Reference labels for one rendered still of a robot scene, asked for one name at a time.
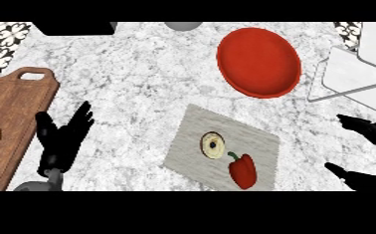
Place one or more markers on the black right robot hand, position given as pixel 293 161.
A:
pixel 360 178

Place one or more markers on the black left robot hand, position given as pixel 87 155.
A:
pixel 63 141

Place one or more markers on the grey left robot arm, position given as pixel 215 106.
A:
pixel 46 183

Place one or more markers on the red bell pepper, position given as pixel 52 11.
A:
pixel 243 173

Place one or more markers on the grey placemat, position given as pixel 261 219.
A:
pixel 220 151

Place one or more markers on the brown wooden cutting board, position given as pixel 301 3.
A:
pixel 19 118

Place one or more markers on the pale can with dark rim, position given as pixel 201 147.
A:
pixel 212 145

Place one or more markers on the black flat appliance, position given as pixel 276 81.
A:
pixel 75 28

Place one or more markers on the red round plate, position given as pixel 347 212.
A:
pixel 260 62

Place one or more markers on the grey round object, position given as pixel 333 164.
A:
pixel 183 25

